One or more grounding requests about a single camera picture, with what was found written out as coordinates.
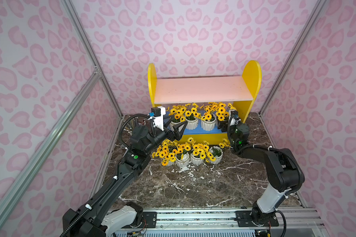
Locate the shelf sunflower pot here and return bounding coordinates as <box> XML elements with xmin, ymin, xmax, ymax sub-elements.
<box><xmin>200</xmin><ymin>102</ymin><xmax>218</xmax><ymax>131</ymax></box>
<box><xmin>215</xmin><ymin>102</ymin><xmax>236</xmax><ymax>128</ymax></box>
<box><xmin>174</xmin><ymin>142</ymin><xmax>192</xmax><ymax>168</ymax></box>
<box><xmin>152</xmin><ymin>139</ymin><xmax>178</xmax><ymax>166</ymax></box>
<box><xmin>185</xmin><ymin>103</ymin><xmax>201</xmax><ymax>130</ymax></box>
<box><xmin>187</xmin><ymin>137</ymin><xmax>217</xmax><ymax>166</ymax></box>
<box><xmin>208</xmin><ymin>138</ymin><xmax>230</xmax><ymax>165</ymax></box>
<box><xmin>169</xmin><ymin>105</ymin><xmax>187</xmax><ymax>125</ymax></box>

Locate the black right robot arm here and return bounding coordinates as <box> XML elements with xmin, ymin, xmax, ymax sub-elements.
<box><xmin>227</xmin><ymin>116</ymin><xmax>305</xmax><ymax>226</ymax></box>

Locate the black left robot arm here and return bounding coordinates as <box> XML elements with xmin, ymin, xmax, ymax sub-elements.
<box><xmin>61</xmin><ymin>114</ymin><xmax>187</xmax><ymax>237</ymax></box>

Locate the yellow two-tier shelf unit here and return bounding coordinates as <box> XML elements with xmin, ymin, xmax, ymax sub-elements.
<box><xmin>147</xmin><ymin>60</ymin><xmax>263</xmax><ymax>146</ymax></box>

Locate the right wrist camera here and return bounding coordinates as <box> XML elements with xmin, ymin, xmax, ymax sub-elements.
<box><xmin>228</xmin><ymin>109</ymin><xmax>241</xmax><ymax>126</ymax></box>

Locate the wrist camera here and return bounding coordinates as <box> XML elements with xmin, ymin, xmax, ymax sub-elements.
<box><xmin>228</xmin><ymin>109</ymin><xmax>241</xmax><ymax>126</ymax></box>
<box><xmin>149</xmin><ymin>106</ymin><xmax>166</xmax><ymax>131</ymax></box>

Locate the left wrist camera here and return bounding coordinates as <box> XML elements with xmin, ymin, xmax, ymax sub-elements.
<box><xmin>149</xmin><ymin>106</ymin><xmax>166</xmax><ymax>131</ymax></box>

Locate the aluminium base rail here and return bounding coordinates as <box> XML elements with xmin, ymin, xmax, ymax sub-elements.
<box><xmin>67</xmin><ymin>206</ymin><xmax>330</xmax><ymax>237</ymax></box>

